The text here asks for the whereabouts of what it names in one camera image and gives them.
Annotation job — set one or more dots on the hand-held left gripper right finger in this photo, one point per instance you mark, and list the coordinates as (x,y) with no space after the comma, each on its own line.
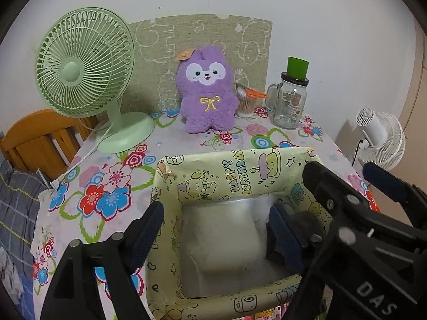
(283,236)

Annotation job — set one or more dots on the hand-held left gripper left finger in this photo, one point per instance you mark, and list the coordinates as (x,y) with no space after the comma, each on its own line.
(146,236)

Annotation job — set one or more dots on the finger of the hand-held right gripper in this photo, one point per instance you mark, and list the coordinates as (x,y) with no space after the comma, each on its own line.
(383,180)
(333,190)

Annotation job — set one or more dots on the white soft pack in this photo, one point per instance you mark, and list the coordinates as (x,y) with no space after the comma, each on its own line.
(220,240)

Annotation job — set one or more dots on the yellow printed storage box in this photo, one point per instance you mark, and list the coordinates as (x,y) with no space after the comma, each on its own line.
(213,180)

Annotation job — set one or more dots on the white clip fan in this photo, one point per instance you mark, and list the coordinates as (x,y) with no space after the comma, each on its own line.
(383,133)

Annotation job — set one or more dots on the glass mug jar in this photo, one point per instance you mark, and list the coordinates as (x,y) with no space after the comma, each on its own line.
(288,110)

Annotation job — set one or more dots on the floral tablecloth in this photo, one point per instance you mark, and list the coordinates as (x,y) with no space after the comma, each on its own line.
(200,146)

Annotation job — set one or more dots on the cotton swab container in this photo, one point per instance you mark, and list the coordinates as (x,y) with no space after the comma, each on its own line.
(244,106)

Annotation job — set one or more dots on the orange scissors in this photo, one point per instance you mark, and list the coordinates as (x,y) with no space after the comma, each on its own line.
(254,94)

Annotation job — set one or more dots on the green plastic cup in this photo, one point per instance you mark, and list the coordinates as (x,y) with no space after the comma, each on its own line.
(297,67)

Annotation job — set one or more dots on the blue plaid blanket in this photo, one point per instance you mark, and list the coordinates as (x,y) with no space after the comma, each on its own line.
(16,206)

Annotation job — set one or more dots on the purple plush toy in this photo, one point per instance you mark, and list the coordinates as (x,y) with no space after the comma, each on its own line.
(205,113)

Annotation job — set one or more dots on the blue printed bed sheet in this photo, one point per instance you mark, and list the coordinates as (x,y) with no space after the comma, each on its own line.
(13,273)

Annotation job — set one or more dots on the wooden headboard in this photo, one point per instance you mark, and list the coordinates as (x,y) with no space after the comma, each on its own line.
(30,133)

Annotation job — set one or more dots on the green desk fan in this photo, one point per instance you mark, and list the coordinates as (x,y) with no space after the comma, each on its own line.
(71,70)

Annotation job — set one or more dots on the beige door frame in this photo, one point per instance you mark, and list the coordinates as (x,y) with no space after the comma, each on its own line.
(418,90)

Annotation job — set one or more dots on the beige printed wall cloth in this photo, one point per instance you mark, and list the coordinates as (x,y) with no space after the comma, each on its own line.
(156,40)

